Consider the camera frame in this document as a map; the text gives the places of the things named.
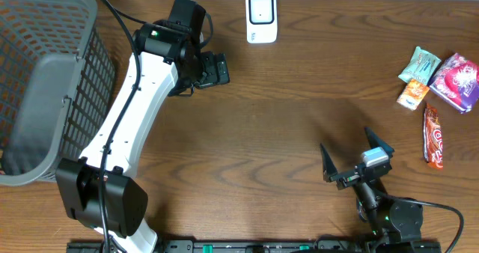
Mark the small orange snack packet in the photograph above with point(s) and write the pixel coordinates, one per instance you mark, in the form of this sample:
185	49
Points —
413	94

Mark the white barcode scanner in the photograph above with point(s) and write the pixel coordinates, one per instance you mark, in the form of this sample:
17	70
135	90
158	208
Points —
261	21

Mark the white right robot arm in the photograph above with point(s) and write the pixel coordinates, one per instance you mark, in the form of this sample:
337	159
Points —
395	222

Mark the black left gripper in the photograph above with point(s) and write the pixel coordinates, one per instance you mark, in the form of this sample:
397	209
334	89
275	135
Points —
218	69

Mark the orange Top chocolate bar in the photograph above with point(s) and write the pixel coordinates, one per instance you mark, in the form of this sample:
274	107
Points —
432	138

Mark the dark grey plastic basket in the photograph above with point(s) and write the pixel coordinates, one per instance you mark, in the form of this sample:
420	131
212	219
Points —
56	84

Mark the purple red snack packet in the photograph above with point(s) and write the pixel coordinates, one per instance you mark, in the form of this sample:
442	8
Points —
456	82

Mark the teal snack packet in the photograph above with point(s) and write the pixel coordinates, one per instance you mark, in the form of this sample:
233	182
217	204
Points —
421	66

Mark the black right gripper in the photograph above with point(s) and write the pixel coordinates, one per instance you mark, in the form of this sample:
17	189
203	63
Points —
352	175

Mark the black mounting rail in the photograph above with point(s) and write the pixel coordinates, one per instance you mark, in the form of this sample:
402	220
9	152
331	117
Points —
328	245

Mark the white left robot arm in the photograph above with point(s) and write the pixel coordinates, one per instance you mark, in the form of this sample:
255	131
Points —
98	189

